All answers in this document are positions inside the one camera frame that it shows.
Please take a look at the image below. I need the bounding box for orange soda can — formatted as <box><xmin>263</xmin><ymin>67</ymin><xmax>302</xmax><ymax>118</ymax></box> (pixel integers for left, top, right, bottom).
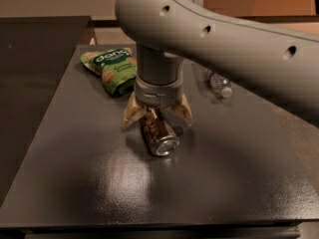
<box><xmin>140</xmin><ymin>108</ymin><xmax>179</xmax><ymax>157</ymax></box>

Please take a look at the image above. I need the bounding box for clear plastic water bottle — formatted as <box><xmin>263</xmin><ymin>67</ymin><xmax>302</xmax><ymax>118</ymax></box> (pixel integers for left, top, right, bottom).
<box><xmin>206</xmin><ymin>69</ymin><xmax>233</xmax><ymax>100</ymax></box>

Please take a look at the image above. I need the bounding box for dark side table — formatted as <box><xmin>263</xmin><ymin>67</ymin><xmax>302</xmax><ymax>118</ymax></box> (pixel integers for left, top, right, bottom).
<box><xmin>0</xmin><ymin>16</ymin><xmax>91</xmax><ymax>204</ymax></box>

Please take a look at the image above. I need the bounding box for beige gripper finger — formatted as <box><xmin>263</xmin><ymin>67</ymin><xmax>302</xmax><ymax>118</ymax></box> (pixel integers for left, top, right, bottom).
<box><xmin>122</xmin><ymin>93</ymin><xmax>147</xmax><ymax>128</ymax></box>
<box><xmin>170</xmin><ymin>95</ymin><xmax>193</xmax><ymax>126</ymax></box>

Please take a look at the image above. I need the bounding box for green snack bag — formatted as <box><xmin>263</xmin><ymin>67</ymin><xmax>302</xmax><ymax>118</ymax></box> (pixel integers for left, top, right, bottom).
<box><xmin>80</xmin><ymin>48</ymin><xmax>138</xmax><ymax>97</ymax></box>

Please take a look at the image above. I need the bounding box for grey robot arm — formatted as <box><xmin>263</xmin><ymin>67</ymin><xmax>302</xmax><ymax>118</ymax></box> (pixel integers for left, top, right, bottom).
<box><xmin>116</xmin><ymin>0</ymin><xmax>319</xmax><ymax>125</ymax></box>

